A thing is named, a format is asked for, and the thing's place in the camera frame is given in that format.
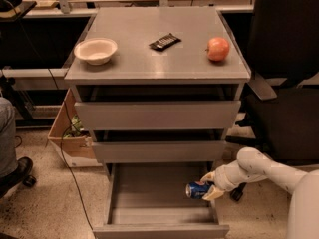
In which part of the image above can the black floor cable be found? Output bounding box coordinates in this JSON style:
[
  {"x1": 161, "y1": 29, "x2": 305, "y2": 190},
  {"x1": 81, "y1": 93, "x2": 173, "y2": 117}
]
[{"x1": 3, "y1": 0, "x2": 94, "y2": 231}]

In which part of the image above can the white paper bowl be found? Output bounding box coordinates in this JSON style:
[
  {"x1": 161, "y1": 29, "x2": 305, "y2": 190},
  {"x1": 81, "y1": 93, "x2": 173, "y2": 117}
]
[{"x1": 74, "y1": 38, "x2": 118, "y2": 66}]

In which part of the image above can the cardboard box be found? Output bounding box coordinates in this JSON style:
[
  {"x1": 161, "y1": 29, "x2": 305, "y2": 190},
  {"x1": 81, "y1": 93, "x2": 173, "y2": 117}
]
[{"x1": 48, "y1": 90, "x2": 99, "y2": 168}]

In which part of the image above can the dark snack bar wrapper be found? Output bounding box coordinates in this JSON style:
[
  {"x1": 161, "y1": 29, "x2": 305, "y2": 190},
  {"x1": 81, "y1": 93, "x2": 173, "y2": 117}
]
[{"x1": 149, "y1": 33, "x2": 180, "y2": 51}]

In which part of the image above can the grey drawer cabinet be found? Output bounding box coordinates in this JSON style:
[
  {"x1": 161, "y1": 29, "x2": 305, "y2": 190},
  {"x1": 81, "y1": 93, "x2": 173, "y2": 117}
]
[{"x1": 65, "y1": 7, "x2": 250, "y2": 164}]

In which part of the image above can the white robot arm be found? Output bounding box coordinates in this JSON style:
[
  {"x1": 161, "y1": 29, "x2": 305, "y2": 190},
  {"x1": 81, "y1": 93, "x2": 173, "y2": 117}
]
[{"x1": 201, "y1": 147, "x2": 319, "y2": 239}]

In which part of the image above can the black shoe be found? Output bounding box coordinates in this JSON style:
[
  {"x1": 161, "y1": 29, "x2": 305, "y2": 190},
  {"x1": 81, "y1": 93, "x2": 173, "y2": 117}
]
[{"x1": 0, "y1": 157, "x2": 33, "y2": 198}]

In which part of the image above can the person leg in jeans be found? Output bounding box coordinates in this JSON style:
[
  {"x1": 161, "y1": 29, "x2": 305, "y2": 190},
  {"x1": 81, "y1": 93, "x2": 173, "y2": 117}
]
[{"x1": 0, "y1": 98, "x2": 18, "y2": 177}]

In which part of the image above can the black chair caster left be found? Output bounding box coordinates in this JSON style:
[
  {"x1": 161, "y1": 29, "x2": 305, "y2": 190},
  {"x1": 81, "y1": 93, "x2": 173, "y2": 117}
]
[{"x1": 23, "y1": 175, "x2": 37, "y2": 187}]

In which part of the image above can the grey drawer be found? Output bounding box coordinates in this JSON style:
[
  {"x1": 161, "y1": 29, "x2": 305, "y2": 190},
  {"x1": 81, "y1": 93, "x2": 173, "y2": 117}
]
[
  {"x1": 75, "y1": 101, "x2": 240, "y2": 130},
  {"x1": 93, "y1": 162, "x2": 229, "y2": 239},
  {"x1": 93, "y1": 129, "x2": 225, "y2": 163}
]

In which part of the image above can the grey middle drawer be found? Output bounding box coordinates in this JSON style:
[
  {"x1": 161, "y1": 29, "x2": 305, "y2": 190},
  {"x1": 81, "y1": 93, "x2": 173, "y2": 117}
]
[{"x1": 93, "y1": 129, "x2": 225, "y2": 163}]

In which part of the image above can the grey bottom drawer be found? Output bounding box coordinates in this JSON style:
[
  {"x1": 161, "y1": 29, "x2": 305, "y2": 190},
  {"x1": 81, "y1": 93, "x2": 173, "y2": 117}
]
[{"x1": 93, "y1": 162, "x2": 229, "y2": 239}]

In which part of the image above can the blue pepsi can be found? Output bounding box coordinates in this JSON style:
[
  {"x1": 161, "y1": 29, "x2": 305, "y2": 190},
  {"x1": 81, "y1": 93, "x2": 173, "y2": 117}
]
[{"x1": 185, "y1": 181, "x2": 213, "y2": 199}]

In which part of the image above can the grey top drawer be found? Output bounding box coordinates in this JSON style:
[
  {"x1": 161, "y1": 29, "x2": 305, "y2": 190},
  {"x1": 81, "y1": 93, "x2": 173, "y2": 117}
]
[{"x1": 75, "y1": 101, "x2": 240, "y2": 130}]

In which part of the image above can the red apple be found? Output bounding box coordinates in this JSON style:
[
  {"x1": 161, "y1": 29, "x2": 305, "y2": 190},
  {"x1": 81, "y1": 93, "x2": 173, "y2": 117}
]
[{"x1": 206, "y1": 37, "x2": 230, "y2": 62}]

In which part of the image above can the black office chair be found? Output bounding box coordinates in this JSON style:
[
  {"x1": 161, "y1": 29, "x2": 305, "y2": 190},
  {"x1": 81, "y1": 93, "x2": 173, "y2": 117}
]
[{"x1": 225, "y1": 0, "x2": 319, "y2": 202}]

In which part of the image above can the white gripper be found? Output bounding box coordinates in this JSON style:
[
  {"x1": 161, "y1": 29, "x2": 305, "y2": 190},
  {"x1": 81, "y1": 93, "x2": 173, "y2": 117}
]
[{"x1": 200, "y1": 161, "x2": 247, "y2": 201}]

